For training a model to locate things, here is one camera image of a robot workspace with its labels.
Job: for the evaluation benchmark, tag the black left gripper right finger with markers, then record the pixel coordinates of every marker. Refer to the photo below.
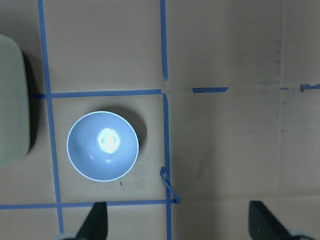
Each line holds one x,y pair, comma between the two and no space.
263,225

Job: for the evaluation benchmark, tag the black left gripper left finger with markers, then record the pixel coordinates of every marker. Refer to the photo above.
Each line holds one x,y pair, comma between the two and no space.
95,226

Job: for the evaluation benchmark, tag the blue bowl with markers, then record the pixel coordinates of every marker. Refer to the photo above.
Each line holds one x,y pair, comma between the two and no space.
102,146

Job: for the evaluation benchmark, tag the cream chrome toaster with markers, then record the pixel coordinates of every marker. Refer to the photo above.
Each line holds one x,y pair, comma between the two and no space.
14,104

